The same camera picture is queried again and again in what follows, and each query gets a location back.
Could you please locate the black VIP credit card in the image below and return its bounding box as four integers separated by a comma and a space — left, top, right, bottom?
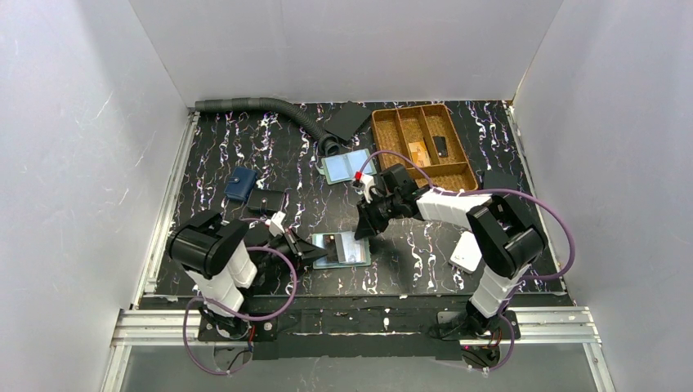
323, 233, 348, 264

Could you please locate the mint green card holder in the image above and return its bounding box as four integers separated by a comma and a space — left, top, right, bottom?
311, 231, 372, 270

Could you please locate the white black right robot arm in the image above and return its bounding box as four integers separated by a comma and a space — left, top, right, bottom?
353, 164, 548, 332

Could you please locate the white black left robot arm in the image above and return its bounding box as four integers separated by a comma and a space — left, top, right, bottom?
166, 210, 328, 334

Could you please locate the orange card in tray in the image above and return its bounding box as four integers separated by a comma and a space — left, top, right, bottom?
408, 140, 431, 167

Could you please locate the open mint card holder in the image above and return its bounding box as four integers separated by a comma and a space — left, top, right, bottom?
318, 149, 376, 185

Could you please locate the black snap wallet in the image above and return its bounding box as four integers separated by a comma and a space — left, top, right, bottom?
246, 189, 286, 215

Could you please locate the wicker divided tray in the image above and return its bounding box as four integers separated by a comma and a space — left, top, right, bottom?
372, 104, 478, 191

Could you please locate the navy blue wallet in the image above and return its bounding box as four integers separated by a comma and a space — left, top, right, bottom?
224, 167, 257, 203

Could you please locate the white rectangular box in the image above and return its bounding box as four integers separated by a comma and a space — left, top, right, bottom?
449, 231, 482, 274

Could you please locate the black flat pad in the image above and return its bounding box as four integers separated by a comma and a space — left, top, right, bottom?
324, 101, 373, 143

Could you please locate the black flat wallet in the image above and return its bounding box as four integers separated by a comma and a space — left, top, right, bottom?
481, 170, 520, 190

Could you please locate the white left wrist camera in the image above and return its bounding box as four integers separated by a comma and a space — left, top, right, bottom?
265, 212, 286, 237

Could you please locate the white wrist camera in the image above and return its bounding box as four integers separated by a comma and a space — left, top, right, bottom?
351, 171, 376, 203
265, 212, 286, 237

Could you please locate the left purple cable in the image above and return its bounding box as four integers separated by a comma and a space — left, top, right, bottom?
182, 216, 299, 377

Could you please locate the purple cable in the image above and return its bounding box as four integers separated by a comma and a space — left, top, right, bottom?
357, 150, 577, 373
182, 216, 299, 377

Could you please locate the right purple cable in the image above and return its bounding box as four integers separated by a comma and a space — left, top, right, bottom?
357, 150, 577, 373

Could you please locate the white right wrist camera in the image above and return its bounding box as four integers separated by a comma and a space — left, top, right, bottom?
351, 171, 376, 203

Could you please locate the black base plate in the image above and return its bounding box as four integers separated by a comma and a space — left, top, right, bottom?
199, 295, 521, 363

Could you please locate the grey corrugated hose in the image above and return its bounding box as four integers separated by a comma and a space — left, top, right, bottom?
194, 97, 343, 158

